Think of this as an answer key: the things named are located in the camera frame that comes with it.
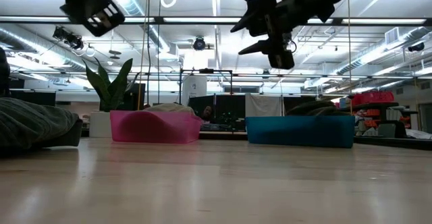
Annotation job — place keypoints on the black background gantry frame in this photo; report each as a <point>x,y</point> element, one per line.
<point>206,71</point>

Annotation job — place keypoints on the black background monitor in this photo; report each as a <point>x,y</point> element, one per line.
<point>136,97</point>

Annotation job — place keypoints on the person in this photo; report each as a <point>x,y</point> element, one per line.
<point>207,112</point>

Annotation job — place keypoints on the black storage shelf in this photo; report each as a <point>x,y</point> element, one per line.
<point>388,129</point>

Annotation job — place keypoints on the white pillar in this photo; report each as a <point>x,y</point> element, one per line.
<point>194,89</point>

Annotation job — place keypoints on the black partition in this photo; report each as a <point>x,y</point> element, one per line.
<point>222,109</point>

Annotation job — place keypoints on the blue plastic bin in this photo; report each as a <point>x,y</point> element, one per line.
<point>300,133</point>

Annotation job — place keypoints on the snake plant in white pot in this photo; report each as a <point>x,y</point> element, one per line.
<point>109,89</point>

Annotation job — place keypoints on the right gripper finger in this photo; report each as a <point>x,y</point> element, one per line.
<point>258,18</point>
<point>261,47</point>

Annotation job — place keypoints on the pink plastic bin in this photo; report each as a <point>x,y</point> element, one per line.
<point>155,129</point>

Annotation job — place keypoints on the white hanging cloth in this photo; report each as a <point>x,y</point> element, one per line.
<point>263,106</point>

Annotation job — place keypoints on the dark grey cap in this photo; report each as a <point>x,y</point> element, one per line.
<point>30,122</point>
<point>341,112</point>
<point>310,107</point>

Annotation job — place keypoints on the red storage bin shelf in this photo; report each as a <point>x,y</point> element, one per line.
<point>371,98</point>

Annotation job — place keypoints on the black overhead camera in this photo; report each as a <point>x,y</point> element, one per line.
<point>199,44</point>

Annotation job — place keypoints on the black hanging spotlight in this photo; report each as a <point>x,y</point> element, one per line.
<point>69,38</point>

